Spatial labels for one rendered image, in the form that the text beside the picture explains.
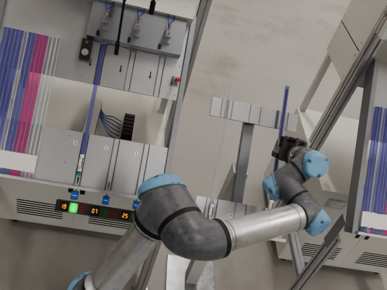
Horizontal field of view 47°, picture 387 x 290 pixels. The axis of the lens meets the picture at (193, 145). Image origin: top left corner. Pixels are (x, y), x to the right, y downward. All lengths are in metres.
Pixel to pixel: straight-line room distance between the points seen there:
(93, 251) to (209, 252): 1.36
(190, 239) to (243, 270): 1.47
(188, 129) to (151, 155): 1.51
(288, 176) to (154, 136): 0.89
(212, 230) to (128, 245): 0.24
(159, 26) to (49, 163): 0.63
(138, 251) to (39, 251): 1.22
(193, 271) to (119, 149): 0.84
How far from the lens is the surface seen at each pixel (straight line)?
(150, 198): 1.07
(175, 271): 2.33
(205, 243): 1.02
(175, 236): 1.01
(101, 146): 1.63
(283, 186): 1.29
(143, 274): 2.04
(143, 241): 1.14
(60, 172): 1.63
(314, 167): 1.30
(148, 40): 1.63
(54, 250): 2.33
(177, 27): 1.66
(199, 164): 2.89
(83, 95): 2.19
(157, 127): 2.09
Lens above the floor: 1.93
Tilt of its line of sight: 40 degrees down
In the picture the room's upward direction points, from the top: 19 degrees clockwise
